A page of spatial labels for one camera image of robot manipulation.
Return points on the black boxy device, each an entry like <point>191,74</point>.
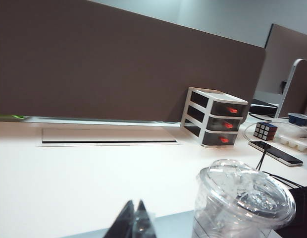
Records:
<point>263,107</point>

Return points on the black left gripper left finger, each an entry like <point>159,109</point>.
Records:
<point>123,225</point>

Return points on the bright green flat item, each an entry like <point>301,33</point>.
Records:
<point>17,116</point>

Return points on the black smartphone white edge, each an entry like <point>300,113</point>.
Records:
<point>279,153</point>

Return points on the brown side panel white frame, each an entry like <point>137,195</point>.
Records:
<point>303,86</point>

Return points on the white ice cube tray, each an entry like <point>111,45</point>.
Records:
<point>292,142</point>

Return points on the blue small box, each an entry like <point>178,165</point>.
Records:
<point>299,119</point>

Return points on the black mouse pad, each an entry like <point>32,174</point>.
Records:
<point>302,210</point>

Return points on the small three-drawer organizer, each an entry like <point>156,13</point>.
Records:
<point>218,96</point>

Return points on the clear plastic lidded cup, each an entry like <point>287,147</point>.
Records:
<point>230,198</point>

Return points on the long brown desk partition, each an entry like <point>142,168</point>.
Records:
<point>94,62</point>

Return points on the Rubik's cube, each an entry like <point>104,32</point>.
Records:
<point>263,131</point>

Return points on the brown partition black edge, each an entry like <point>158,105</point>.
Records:
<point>287,44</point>

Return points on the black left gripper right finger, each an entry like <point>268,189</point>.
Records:
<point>144,223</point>

